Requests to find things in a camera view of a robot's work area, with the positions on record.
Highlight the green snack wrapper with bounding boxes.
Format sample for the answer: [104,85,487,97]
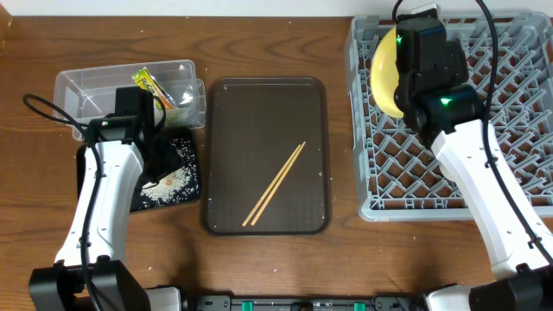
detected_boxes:
[131,67,176,111]

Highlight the clear plastic bin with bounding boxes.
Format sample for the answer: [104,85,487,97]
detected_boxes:
[54,60,199,112]
[64,79,207,129]

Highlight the black waste tray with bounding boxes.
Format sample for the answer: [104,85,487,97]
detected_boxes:
[77,122,200,217]

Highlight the rice waste pile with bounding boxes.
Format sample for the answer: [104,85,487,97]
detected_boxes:
[131,138,200,211]

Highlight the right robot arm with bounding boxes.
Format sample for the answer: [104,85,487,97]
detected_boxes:
[395,13,552,310]

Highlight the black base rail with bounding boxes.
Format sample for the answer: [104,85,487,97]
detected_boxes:
[191,295,427,311]

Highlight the wooden chopstick left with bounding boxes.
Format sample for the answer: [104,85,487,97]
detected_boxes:
[241,143,302,228]

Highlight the wooden chopstick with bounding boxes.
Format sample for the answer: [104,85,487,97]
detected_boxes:
[241,143,302,228]
[250,141,307,227]

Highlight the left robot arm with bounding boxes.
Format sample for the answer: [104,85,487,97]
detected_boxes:
[29,86,183,310]

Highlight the wooden chopstick right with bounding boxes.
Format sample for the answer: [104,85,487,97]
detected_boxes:
[250,141,307,227]

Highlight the dark brown serving tray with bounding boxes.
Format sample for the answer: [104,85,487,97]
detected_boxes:
[200,77,331,236]

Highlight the yellow plate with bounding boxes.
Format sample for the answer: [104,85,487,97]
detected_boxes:
[370,28,404,118]

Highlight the grey dishwasher rack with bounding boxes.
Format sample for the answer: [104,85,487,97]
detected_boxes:
[344,12,552,221]

